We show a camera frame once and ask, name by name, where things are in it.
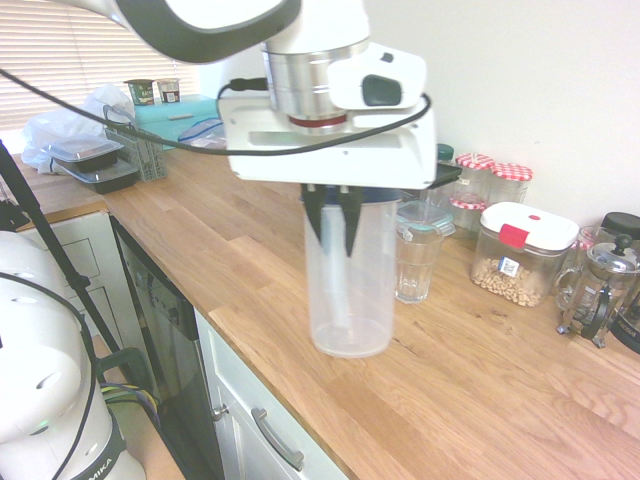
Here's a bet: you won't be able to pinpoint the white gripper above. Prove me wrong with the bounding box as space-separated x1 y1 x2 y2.
219 96 439 258

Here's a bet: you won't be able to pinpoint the clear pitcher blue lid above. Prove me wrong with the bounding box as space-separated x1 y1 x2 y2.
301 187 402 359

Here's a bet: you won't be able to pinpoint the glass container teal clip lid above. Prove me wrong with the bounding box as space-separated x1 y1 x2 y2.
397 199 457 239

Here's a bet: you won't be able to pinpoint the clear drinking glass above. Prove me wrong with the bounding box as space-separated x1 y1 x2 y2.
395 219 446 305

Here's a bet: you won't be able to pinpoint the square container black lid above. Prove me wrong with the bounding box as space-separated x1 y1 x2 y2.
430 159 464 190

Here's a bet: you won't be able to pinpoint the small jar red checkered lid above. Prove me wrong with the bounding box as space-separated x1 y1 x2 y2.
448 196 487 239

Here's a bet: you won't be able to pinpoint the tall jar red checkered lid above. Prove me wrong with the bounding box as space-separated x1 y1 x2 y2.
490 162 535 207
454 152 496 201

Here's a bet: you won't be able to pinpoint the clear zip bag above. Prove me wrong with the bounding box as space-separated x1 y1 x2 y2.
178 118 227 150

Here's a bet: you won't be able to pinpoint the teal box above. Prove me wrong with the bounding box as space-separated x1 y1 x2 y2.
133 93 224 143

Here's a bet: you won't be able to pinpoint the grey cutlery drainer basket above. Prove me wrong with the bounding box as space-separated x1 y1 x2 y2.
102 103 170 183

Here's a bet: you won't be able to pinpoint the cereal container white lid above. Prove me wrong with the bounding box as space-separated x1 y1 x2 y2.
469 201 581 309

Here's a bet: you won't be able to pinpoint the black dishwasher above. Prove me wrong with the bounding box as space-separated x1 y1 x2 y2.
110 214 224 480

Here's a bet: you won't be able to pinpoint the brown yoghurt cup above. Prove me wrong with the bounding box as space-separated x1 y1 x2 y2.
155 78 183 105

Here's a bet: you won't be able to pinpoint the pale kitchen cabinet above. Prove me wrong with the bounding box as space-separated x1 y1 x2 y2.
192 308 351 480

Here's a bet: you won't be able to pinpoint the green yoghurt cup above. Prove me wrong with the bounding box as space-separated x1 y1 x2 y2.
124 78 154 108

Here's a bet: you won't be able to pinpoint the black food container clear lid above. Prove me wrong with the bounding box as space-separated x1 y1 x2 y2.
54 159 142 196
41 137 124 169

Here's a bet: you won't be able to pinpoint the green metal clamp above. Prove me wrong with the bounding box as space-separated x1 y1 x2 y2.
97 347 166 401

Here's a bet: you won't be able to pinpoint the small glass jar red lid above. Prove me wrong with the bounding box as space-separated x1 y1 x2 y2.
575 226 603 274

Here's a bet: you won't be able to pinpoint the glass French press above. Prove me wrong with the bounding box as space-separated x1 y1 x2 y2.
553 233 640 350

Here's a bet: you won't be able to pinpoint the glass jar black lid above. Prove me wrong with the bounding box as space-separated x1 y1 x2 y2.
599 211 640 245

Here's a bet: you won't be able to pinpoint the white plastic bag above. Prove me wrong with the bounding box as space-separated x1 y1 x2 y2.
20 83 137 174

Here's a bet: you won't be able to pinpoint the white window blinds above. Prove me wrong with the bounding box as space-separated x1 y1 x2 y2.
0 0 201 134

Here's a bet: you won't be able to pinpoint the black coffee canister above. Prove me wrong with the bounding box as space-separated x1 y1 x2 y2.
611 299 640 357

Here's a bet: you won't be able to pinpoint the silver cabinet bar handle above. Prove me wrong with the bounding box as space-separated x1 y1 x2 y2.
250 407 305 472

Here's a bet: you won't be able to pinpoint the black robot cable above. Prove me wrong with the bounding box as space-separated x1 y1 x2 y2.
0 67 434 157

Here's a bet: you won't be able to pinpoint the coloured wire bundle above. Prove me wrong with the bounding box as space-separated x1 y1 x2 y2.
98 382 164 427

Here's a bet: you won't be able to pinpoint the black camera tripod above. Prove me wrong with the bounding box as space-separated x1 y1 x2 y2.
0 139 124 354

